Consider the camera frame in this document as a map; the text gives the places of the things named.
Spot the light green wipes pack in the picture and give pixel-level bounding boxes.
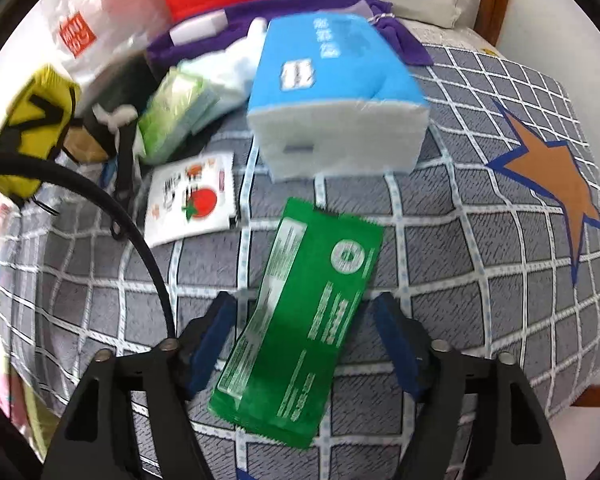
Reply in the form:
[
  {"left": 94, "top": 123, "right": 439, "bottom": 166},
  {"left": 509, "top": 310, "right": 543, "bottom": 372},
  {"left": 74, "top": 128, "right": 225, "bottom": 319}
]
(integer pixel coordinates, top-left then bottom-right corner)
[{"left": 137, "top": 60, "right": 221, "bottom": 166}]

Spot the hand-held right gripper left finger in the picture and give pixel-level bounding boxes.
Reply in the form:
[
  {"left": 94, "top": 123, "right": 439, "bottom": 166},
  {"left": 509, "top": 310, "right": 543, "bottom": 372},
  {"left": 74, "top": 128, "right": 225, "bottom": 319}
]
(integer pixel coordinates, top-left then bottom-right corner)
[{"left": 40, "top": 290, "right": 241, "bottom": 480}]

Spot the green foil packet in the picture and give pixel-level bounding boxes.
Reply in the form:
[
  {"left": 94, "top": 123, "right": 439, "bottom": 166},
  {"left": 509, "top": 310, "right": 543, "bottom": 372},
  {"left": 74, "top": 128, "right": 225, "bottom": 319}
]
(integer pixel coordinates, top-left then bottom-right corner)
[{"left": 207, "top": 197, "right": 386, "bottom": 448}]

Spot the white bird print sheet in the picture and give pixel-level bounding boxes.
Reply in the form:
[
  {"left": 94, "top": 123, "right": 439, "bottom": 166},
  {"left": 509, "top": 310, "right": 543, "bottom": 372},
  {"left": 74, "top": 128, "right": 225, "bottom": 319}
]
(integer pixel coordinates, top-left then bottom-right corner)
[{"left": 420, "top": 22, "right": 503, "bottom": 56}]

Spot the blue tissue pack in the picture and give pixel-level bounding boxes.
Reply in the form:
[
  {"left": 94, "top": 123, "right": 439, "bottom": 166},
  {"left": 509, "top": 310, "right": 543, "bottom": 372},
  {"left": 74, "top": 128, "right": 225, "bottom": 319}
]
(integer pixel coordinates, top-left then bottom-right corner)
[{"left": 246, "top": 14, "right": 429, "bottom": 182}]

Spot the thick black cable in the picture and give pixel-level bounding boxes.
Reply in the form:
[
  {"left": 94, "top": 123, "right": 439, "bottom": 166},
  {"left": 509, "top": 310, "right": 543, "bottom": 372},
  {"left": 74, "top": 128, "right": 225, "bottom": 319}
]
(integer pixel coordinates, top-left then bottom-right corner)
[{"left": 0, "top": 152, "right": 178, "bottom": 341}]

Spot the purple towel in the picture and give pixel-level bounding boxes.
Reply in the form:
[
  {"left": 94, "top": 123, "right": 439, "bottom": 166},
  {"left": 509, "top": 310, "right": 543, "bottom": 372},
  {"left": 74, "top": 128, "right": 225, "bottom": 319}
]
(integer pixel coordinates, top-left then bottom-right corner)
[{"left": 146, "top": 0, "right": 433, "bottom": 81}]

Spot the clear drawstring pouch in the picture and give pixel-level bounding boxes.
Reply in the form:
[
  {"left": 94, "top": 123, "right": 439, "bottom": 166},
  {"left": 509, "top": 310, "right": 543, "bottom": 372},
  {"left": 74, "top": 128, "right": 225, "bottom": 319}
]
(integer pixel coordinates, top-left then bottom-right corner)
[{"left": 180, "top": 17, "right": 268, "bottom": 111}]

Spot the white plastic shopping bag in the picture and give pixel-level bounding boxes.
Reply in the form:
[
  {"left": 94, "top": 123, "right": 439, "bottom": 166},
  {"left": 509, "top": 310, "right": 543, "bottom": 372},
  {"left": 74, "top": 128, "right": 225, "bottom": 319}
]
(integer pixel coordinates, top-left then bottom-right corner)
[{"left": 30, "top": 0, "right": 173, "bottom": 106}]

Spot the white foam block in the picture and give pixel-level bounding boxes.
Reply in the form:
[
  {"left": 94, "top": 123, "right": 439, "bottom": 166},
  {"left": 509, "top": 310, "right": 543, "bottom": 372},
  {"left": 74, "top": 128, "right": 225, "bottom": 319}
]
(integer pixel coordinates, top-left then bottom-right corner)
[{"left": 169, "top": 9, "right": 227, "bottom": 45}]

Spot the white tomato print packet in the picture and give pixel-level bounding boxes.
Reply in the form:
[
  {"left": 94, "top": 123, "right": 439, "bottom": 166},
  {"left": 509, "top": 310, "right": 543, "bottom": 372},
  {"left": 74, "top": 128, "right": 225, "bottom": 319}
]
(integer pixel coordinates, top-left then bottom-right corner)
[{"left": 144, "top": 152, "right": 237, "bottom": 247}]

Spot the dark green box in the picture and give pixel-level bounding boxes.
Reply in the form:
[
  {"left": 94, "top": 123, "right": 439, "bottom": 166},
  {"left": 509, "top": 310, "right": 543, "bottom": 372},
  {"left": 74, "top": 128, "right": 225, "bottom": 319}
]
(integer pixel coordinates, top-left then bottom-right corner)
[{"left": 62, "top": 57, "right": 156, "bottom": 163}]

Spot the yellow and black cloth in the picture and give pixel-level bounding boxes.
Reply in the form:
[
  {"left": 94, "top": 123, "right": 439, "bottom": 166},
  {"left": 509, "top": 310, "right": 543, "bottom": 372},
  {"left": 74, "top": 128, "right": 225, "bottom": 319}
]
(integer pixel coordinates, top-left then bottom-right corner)
[{"left": 0, "top": 65, "right": 81, "bottom": 208}]

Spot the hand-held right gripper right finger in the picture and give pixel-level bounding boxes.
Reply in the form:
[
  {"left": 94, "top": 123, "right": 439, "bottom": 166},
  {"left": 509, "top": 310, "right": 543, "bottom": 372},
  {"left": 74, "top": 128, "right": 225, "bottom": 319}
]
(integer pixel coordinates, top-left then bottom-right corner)
[{"left": 372, "top": 291, "right": 567, "bottom": 480}]

